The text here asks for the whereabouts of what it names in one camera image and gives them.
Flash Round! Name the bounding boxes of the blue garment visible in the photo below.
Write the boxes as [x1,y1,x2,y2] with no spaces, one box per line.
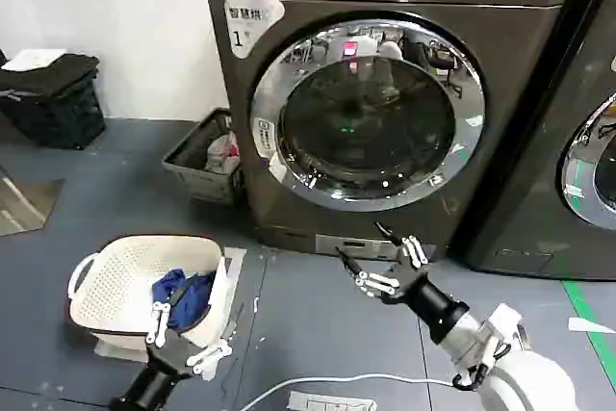
[152,269,218,334]

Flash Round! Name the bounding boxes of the white paper scrap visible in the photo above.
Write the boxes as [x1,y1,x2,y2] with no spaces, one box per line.
[567,317,610,336]

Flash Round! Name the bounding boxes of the white cable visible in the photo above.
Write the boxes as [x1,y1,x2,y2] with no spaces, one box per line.
[238,372,456,411]

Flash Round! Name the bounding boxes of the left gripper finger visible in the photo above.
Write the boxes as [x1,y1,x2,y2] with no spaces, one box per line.
[185,337,235,380]
[145,273,217,350]

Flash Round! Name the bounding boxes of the white perforated laundry basket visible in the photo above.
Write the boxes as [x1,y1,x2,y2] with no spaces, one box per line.
[66,235,237,350]

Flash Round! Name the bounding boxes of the black plastic crate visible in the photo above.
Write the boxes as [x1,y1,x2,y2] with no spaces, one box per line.
[0,64,108,151]

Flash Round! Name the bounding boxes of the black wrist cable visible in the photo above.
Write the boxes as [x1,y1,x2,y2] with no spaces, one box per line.
[450,341,512,391]

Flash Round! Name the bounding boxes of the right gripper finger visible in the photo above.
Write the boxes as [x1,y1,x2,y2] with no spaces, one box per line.
[373,220,430,270]
[335,245,401,299]

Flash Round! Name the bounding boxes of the grey dryer with black edge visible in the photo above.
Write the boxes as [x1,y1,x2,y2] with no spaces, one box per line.
[449,0,616,282]

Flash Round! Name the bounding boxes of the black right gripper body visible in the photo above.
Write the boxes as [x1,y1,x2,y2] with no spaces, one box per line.
[377,261,471,347]

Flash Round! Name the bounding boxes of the round glass dryer door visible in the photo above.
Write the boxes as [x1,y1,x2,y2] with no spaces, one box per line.
[247,18,486,214]

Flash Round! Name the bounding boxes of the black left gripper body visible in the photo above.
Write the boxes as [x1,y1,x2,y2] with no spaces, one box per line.
[108,327,194,411]

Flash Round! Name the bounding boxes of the black folded cloth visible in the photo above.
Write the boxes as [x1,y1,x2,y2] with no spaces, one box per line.
[0,52,101,95]

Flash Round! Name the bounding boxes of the grey front-load dryer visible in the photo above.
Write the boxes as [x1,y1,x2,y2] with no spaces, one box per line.
[199,0,587,259]

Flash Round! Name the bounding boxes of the grey plastic laundry basket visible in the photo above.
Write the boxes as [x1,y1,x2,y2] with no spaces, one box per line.
[162,107,247,208]

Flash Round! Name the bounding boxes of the brown floor board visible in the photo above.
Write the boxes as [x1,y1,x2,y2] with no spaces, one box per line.
[0,165,66,239]

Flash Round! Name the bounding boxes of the white power strip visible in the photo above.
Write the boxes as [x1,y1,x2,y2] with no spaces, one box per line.
[287,390,378,411]

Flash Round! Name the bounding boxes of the pale and red clothes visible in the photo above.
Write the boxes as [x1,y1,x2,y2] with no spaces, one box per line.
[203,130,241,173]

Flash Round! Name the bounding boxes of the white label sticker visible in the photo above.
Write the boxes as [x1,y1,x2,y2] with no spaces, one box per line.
[223,0,286,62]

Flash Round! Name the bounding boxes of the round chrome-rimmed dryer door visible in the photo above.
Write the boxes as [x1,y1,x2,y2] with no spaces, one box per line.
[557,90,616,232]

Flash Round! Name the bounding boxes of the white paper sheet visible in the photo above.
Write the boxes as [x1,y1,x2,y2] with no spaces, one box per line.
[1,48,68,72]

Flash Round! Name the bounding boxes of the green floor tape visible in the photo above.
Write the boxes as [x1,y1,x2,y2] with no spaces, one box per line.
[562,278,616,365]

